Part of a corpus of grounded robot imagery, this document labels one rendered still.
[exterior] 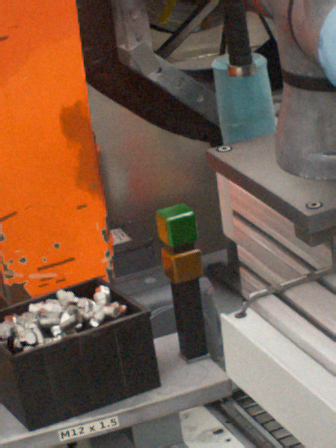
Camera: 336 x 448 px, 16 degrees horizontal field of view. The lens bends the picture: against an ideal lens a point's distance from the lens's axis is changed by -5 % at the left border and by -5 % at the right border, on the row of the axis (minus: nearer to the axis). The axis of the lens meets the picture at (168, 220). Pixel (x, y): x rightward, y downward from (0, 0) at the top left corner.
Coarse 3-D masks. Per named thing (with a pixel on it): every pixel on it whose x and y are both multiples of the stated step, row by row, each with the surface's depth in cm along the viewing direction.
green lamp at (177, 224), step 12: (180, 204) 157; (156, 216) 156; (168, 216) 154; (180, 216) 154; (192, 216) 154; (168, 228) 153; (180, 228) 154; (192, 228) 155; (168, 240) 154; (180, 240) 154; (192, 240) 155
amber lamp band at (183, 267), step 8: (168, 256) 156; (176, 256) 155; (184, 256) 155; (192, 256) 156; (200, 256) 156; (168, 264) 157; (176, 264) 155; (184, 264) 156; (192, 264) 156; (200, 264) 157; (168, 272) 157; (176, 272) 156; (184, 272) 156; (192, 272) 156; (200, 272) 157; (176, 280) 156; (184, 280) 156
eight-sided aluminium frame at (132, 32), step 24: (120, 0) 190; (144, 0) 190; (120, 24) 195; (144, 24) 192; (120, 48) 196; (144, 48) 193; (144, 72) 194; (168, 72) 196; (192, 96) 199; (216, 120) 202
